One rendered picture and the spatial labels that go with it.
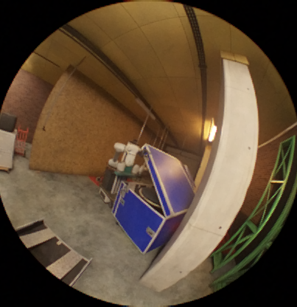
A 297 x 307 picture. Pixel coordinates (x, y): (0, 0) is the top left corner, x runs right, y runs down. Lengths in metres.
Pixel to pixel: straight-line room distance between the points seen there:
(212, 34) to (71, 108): 3.59
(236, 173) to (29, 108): 6.99
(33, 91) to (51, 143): 3.87
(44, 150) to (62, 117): 1.10
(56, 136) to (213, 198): 3.59
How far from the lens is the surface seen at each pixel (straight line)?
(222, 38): 1.75
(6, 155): 3.31
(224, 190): 0.79
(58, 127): 3.44
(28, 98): 6.63
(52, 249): 1.79
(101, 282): 1.64
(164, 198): 1.29
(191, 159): 8.93
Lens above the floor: 1.58
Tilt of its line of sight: 1 degrees up
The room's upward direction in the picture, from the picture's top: 21 degrees clockwise
